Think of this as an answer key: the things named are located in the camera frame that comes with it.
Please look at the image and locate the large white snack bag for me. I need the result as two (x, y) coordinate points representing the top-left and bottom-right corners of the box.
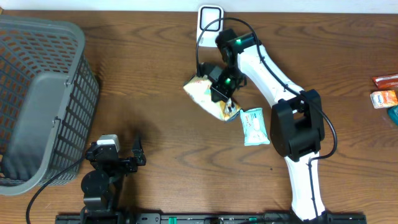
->
(183, 75), (241, 121)

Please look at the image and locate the teal wet wipes packet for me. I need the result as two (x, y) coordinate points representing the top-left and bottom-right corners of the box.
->
(239, 108), (271, 146)

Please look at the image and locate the red snack packet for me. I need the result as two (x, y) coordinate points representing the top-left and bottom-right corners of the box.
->
(372, 73), (398, 89)

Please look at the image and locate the teal mouthwash bottle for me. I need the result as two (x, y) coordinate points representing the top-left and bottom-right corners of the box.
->
(387, 105), (398, 125)

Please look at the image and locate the white barcode scanner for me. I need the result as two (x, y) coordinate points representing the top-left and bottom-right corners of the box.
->
(197, 5), (224, 48)

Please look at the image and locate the dark grey plastic basket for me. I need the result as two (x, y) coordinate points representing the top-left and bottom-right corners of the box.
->
(1, 16), (100, 196)

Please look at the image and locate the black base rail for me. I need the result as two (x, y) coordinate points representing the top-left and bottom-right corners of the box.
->
(55, 212), (367, 224)

